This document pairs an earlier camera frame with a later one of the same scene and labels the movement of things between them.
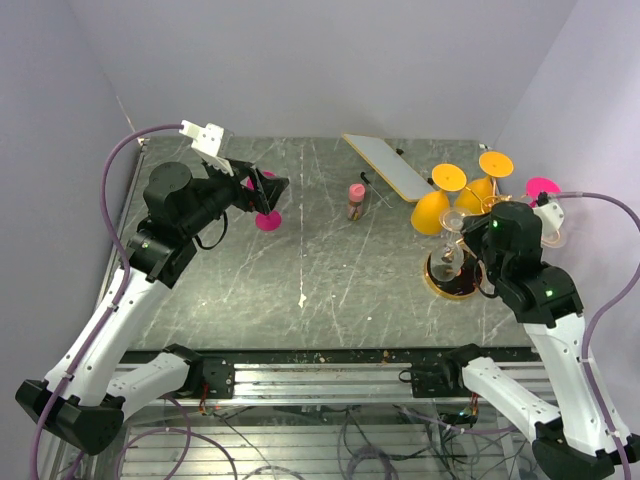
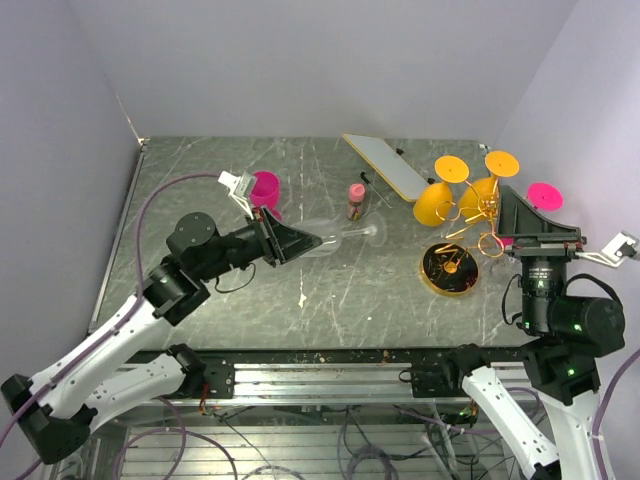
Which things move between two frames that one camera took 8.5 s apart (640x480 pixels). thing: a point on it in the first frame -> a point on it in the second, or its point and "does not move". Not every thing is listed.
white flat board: x=400 y=176 does not move
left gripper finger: x=271 y=188 -> x=287 y=242
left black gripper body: x=223 y=190 -> x=248 y=242
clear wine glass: x=448 y=259 -> x=331 y=234
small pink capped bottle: x=357 y=193 does not move
